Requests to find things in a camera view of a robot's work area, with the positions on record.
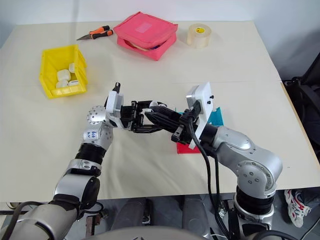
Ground thick black cable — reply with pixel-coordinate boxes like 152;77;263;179
254;229;320;240

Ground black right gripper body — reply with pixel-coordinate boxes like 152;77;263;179
171;107;200;146

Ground clear tape roll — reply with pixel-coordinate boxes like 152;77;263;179
187;22;212;49

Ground pink fabric zip pouch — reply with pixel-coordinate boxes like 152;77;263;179
113;11;179;62

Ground orange and black pliers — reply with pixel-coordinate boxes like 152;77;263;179
76;25;114;41

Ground red and blue divided tray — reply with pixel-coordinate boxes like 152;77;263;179
174;106;225;155

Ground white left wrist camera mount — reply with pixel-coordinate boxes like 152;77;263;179
104;90;125;119

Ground yellow plastic bin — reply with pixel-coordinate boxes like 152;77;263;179
38;44;89;100

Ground rusty metal table bracket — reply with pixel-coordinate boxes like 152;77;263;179
84;208;110;238
216;199;238;240

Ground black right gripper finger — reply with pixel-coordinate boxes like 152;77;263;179
150;105;185;121
144;111;183;136

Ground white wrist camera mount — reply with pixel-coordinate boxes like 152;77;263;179
104;90;125;119
185;81;216;150

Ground black backpack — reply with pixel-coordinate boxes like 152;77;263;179
282;56;320;161

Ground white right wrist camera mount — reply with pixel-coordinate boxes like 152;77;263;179
185;81;216;150

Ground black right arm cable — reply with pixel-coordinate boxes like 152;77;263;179
183;99;237;240

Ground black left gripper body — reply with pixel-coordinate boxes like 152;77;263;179
120;100;141;133

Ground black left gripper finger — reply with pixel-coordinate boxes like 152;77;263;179
136;99;167;109
132;123;164;134

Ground white and red sneaker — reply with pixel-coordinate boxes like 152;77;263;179
284;189;312;228

